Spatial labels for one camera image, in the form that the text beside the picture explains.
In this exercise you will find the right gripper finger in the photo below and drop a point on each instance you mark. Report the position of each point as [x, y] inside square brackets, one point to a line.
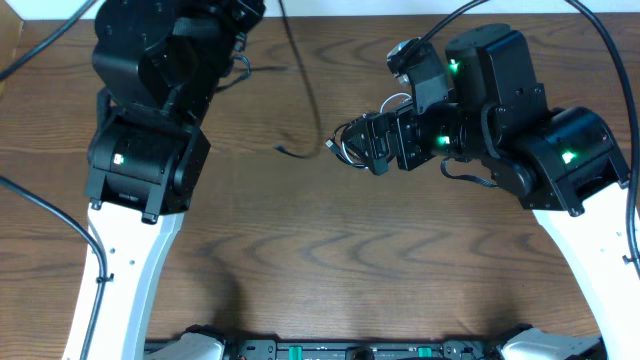
[356, 142]
[378, 162]

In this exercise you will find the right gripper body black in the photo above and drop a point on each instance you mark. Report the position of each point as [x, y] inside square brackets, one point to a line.
[416, 136]

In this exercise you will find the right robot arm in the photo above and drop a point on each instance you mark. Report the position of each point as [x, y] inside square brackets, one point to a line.
[481, 101]

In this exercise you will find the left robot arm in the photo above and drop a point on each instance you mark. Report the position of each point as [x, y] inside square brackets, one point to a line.
[161, 63]

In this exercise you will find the cardboard box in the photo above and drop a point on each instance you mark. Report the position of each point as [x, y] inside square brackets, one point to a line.
[11, 25]

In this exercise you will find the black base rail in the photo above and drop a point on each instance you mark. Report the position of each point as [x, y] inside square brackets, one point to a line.
[280, 350]

